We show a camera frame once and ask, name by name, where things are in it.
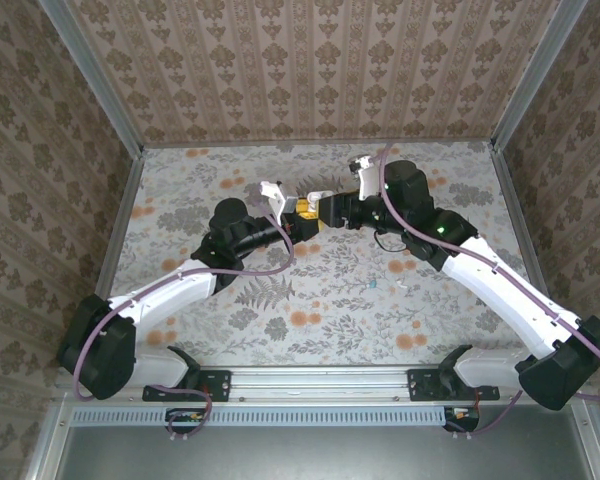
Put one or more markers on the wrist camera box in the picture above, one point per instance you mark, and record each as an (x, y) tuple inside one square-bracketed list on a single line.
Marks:
[(365, 172), (275, 195)]

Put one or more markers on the wide aluminium mounting rail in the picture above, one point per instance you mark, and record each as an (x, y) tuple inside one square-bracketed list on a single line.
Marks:
[(320, 382)]

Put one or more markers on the floral patterned table cloth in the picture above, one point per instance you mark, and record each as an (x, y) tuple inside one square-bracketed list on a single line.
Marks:
[(330, 310)]

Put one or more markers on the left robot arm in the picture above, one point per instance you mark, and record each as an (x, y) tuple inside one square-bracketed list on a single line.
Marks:
[(160, 300)]

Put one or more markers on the grey metal panel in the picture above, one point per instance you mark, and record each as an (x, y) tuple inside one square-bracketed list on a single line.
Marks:
[(320, 455)]

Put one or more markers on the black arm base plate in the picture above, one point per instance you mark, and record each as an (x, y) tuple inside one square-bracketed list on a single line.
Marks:
[(215, 385), (422, 385)]

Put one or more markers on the thin aluminium wall rail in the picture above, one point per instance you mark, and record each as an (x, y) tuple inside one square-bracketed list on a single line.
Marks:
[(320, 143)]

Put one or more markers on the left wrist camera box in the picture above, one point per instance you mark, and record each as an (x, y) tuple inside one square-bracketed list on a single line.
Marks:
[(275, 195)]

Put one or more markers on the aluminium side rail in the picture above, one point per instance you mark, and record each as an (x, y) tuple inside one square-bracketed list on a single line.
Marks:
[(522, 225), (122, 215)]

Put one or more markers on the aluminium frame post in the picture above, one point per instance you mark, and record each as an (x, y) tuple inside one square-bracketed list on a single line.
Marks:
[(535, 75), (96, 80)]

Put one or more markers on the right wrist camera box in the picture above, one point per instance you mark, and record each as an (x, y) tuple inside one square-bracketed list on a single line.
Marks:
[(365, 172)]

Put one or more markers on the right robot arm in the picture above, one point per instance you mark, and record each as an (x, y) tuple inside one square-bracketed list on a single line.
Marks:
[(505, 295)]

